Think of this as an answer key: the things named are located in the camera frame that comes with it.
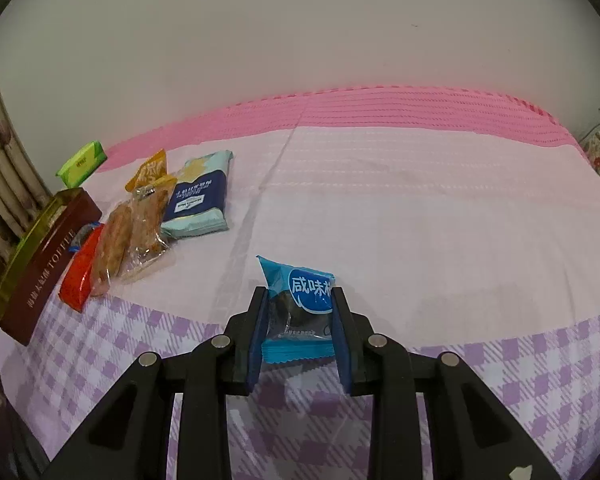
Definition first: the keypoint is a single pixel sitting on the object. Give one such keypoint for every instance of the pink purple checked bedsheet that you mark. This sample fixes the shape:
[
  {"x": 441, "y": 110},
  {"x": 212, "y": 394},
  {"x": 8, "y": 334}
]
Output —
[{"x": 405, "y": 200}]

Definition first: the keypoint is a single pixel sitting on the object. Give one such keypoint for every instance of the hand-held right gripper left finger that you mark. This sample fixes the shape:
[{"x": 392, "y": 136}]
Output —
[{"x": 258, "y": 350}]

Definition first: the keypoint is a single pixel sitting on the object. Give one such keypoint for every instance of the red snack packet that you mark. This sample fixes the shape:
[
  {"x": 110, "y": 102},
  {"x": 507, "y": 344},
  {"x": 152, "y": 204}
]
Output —
[{"x": 77, "y": 280}]

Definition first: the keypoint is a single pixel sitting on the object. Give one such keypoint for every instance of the blue snack packet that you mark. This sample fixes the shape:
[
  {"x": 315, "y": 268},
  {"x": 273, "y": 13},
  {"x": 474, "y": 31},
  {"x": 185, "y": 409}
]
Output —
[{"x": 305, "y": 290}]

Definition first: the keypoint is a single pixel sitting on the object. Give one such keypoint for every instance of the green snack packet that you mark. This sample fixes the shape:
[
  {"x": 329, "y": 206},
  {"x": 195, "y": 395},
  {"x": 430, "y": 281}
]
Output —
[{"x": 82, "y": 162}]

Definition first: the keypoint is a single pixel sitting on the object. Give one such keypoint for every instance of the brown candy box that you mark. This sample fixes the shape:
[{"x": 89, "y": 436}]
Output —
[{"x": 40, "y": 270}]

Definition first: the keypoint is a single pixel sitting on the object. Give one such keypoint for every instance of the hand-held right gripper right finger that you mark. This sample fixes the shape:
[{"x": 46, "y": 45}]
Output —
[{"x": 342, "y": 350}]

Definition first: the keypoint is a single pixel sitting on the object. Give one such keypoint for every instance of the clear packet of brown sticks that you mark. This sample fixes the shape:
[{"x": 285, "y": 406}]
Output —
[{"x": 112, "y": 245}]

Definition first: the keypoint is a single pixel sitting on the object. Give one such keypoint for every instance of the clear packet of fried snacks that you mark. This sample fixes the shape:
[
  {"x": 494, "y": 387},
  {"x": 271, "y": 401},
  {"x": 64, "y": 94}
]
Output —
[{"x": 145, "y": 245}]

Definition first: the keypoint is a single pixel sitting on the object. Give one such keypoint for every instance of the navy and teal snack packet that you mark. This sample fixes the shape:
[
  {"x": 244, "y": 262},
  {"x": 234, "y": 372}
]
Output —
[{"x": 197, "y": 200}]

